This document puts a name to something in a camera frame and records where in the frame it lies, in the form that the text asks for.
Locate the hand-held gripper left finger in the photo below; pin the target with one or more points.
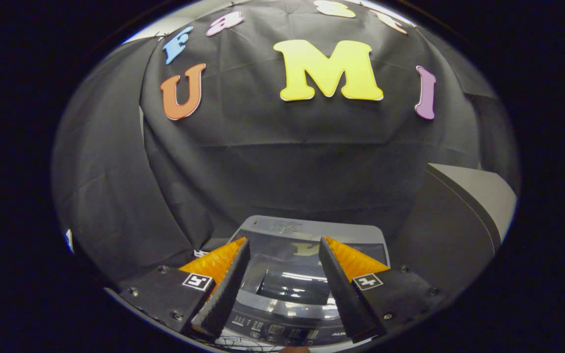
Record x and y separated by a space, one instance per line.
223 294

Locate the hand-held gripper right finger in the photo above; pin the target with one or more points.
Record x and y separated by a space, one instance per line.
341 294

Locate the grey washing machine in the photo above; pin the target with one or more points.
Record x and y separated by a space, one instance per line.
282 328

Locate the grey cabinet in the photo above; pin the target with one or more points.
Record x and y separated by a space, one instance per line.
483 196

